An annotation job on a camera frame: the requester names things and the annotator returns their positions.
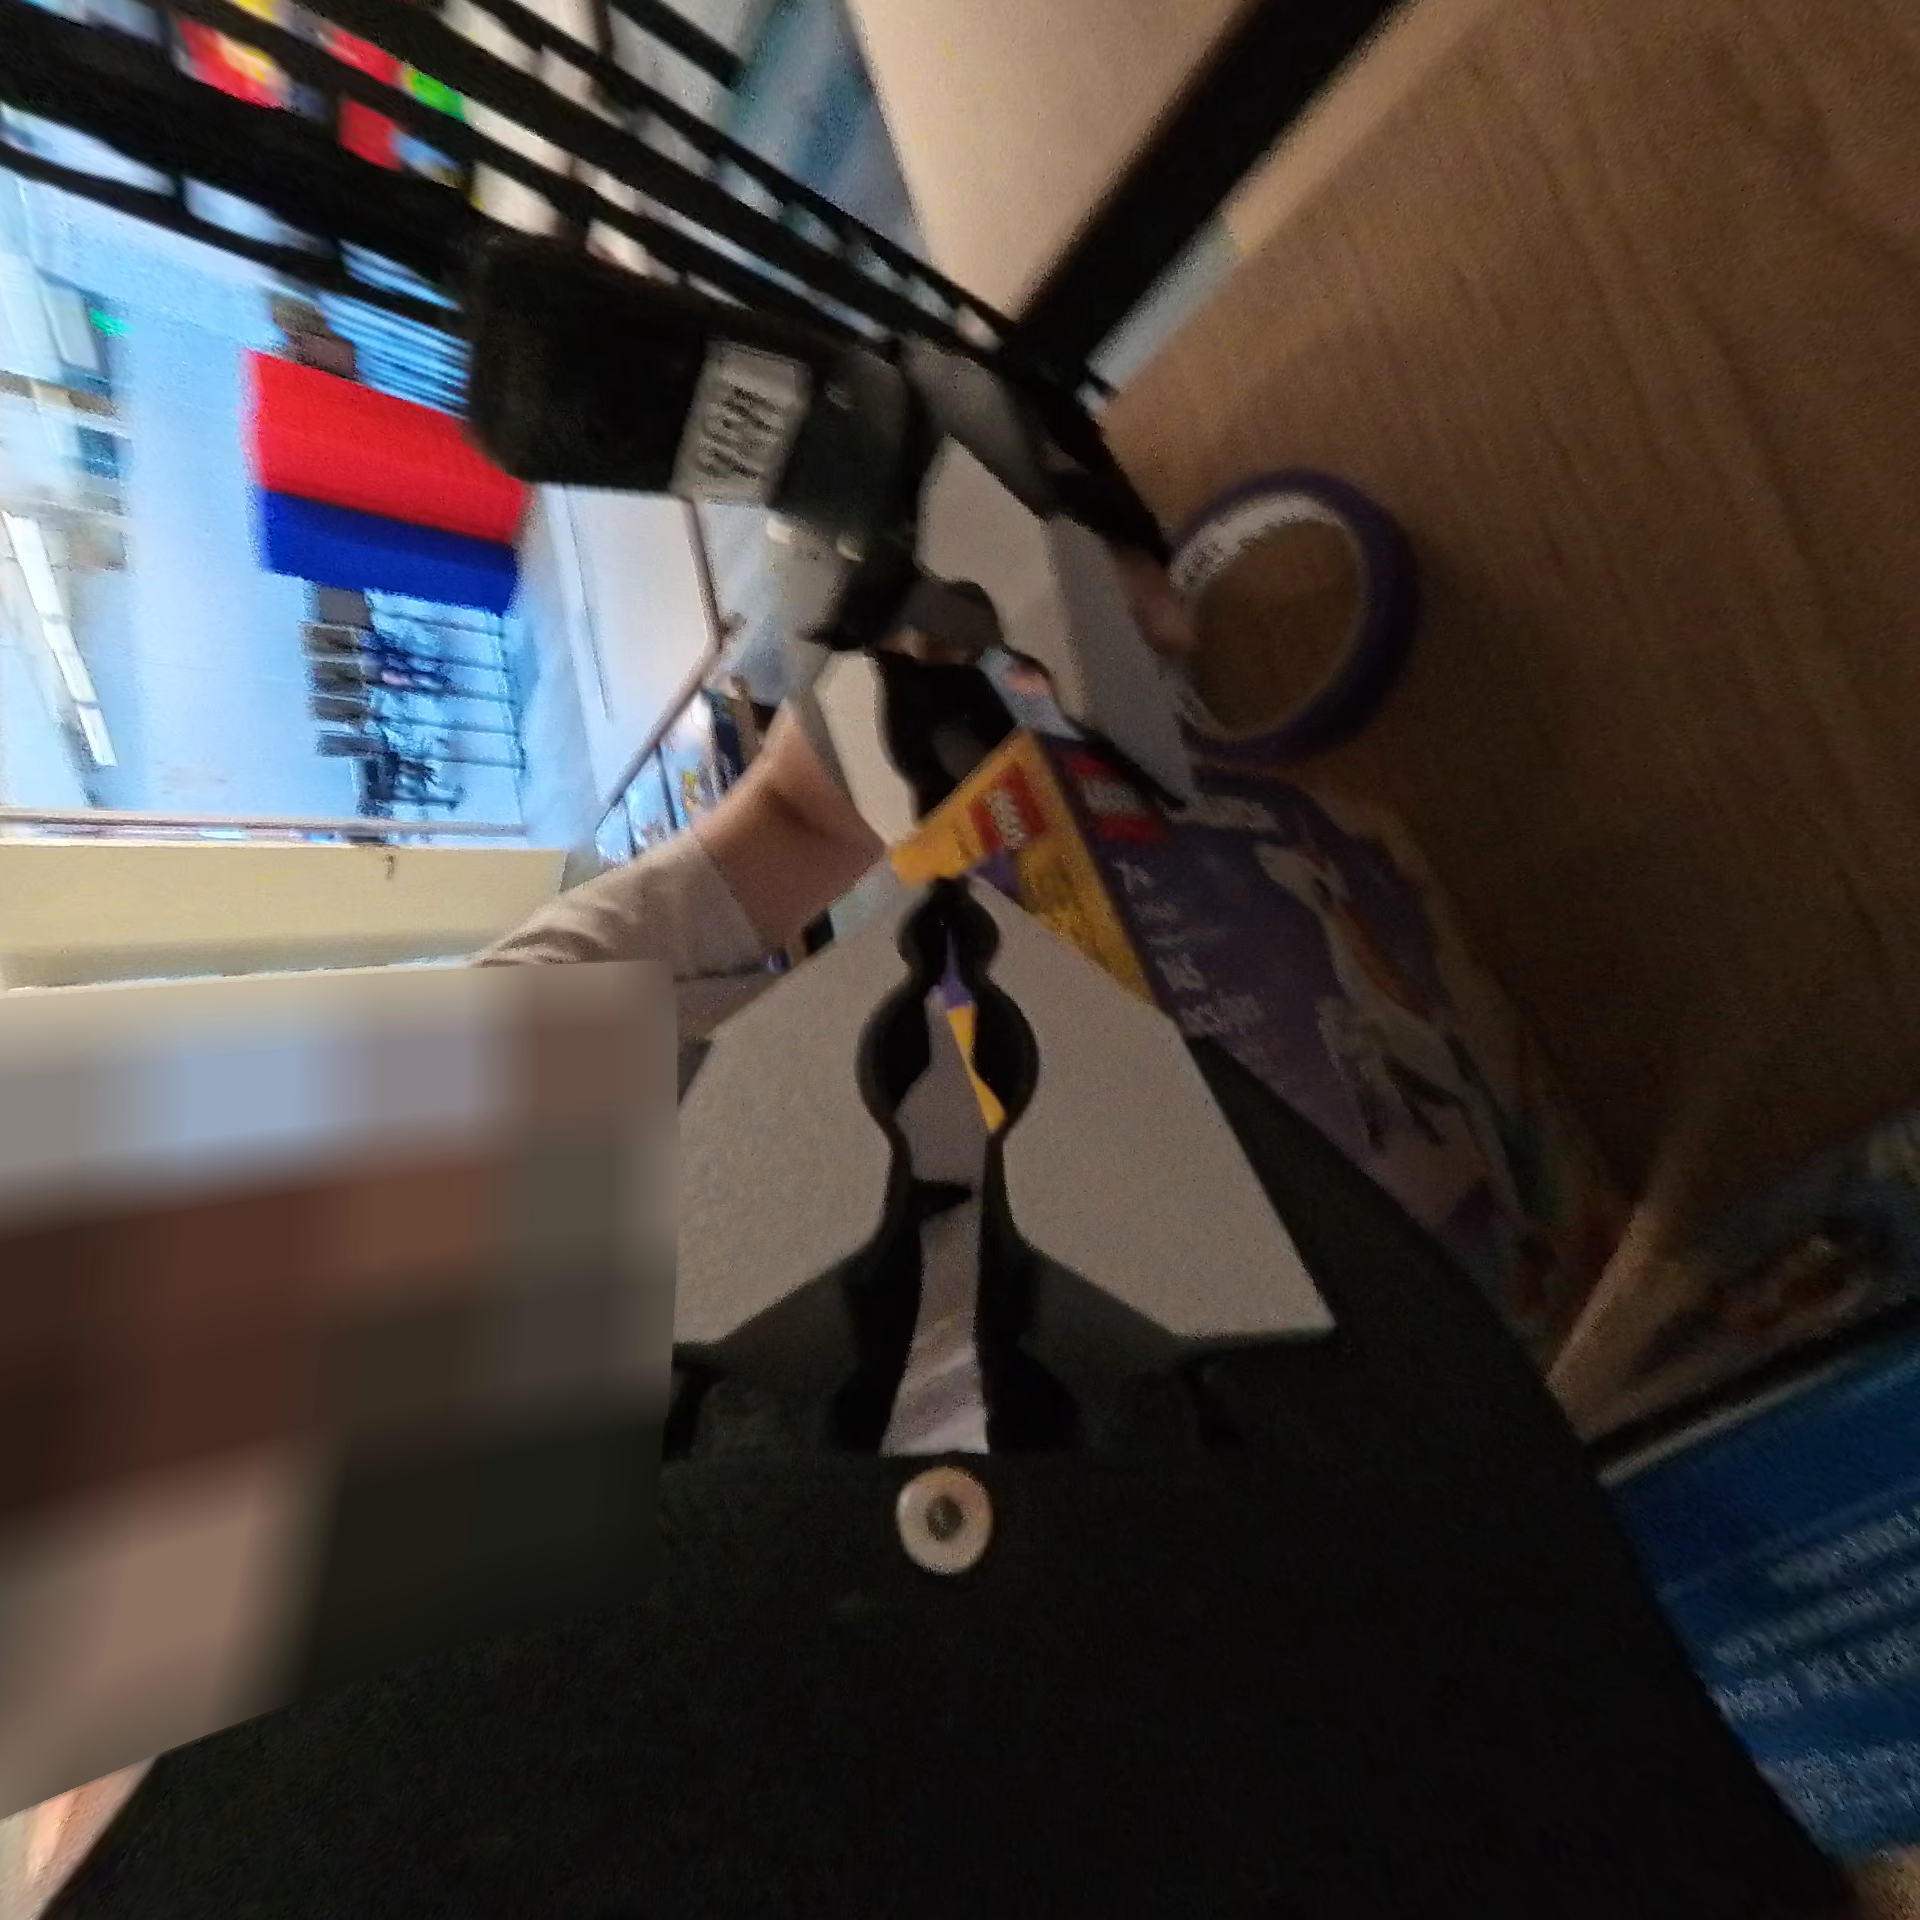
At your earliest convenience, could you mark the person's left hand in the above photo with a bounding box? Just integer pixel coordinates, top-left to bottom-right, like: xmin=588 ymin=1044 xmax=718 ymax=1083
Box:
xmin=731 ymin=731 xmax=905 ymax=935

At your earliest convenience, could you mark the red and blue block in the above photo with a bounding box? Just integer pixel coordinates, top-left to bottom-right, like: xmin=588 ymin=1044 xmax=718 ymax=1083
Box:
xmin=244 ymin=348 xmax=538 ymax=620

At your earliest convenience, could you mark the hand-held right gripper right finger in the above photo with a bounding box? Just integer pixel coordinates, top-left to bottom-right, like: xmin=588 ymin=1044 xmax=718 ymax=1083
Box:
xmin=963 ymin=881 xmax=1340 ymax=1359

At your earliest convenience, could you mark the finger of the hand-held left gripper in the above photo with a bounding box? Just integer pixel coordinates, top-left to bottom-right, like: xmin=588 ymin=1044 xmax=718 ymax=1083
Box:
xmin=1046 ymin=521 xmax=1205 ymax=799

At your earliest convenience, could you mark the wooden shelf board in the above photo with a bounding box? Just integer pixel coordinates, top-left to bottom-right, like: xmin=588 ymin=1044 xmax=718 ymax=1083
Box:
xmin=1106 ymin=0 xmax=1920 ymax=1359

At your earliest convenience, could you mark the black metal beam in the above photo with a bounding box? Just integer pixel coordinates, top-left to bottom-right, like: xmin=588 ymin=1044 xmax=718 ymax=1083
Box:
xmin=1015 ymin=0 xmax=1404 ymax=399

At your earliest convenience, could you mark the black metal shelf frame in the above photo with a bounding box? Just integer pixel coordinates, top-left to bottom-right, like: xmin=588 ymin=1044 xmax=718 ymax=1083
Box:
xmin=0 ymin=0 xmax=1179 ymax=564

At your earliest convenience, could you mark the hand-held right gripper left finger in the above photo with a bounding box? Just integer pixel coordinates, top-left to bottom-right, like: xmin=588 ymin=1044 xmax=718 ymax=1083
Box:
xmin=674 ymin=881 xmax=966 ymax=1352

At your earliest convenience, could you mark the person's left forearm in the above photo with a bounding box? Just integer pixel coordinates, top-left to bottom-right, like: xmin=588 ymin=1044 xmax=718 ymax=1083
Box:
xmin=476 ymin=823 xmax=790 ymax=983

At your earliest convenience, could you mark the purple tape roll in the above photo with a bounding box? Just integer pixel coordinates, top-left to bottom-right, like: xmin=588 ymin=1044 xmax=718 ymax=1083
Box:
xmin=1157 ymin=468 xmax=1421 ymax=770

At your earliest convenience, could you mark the purple unicorn toy box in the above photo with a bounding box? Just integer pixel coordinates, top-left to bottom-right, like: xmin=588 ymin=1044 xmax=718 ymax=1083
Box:
xmin=888 ymin=726 xmax=1629 ymax=1359

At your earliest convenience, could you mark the blue toy box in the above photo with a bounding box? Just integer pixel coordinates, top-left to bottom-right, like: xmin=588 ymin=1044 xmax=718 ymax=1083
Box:
xmin=1594 ymin=1315 xmax=1920 ymax=1870

